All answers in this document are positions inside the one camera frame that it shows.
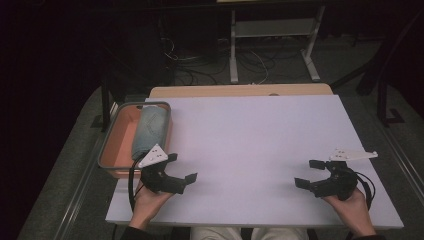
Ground white metal stand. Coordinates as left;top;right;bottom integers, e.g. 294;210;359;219
229;4;326;84

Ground person's left hand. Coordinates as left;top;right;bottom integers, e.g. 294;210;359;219
129;185;174;231

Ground light blue denim shorts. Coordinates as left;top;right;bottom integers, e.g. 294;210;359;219
131;104;169;162

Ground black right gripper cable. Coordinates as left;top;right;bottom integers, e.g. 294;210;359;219
353;170;377;211

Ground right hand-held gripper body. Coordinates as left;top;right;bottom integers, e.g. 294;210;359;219
328;148;379;202

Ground orange bin with grey rim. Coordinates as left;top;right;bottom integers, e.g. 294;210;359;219
97;101;173;179

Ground person's right leg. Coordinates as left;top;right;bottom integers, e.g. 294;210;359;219
251;227;309;240

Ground white foam board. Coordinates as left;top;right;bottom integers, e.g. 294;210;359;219
105;94;404;230

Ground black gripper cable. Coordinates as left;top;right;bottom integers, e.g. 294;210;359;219
127;153;148;213
353;170;377;211

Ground metal floor rail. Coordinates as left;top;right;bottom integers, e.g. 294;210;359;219
374;121;424;201
53;103;118;240

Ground person's right hand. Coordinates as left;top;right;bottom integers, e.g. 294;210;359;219
321;188;376;238

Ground tangle of floor cables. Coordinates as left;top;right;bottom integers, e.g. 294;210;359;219
159;36;278;86

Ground person's left leg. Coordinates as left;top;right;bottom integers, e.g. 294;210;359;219
189;227;242;240

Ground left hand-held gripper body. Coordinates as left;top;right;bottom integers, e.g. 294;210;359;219
138;143;171;194

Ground person's leg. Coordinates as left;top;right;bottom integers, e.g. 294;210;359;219
251;227;309;240
189;227;242;240

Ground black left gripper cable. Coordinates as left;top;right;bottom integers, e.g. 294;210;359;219
127;153;148;213

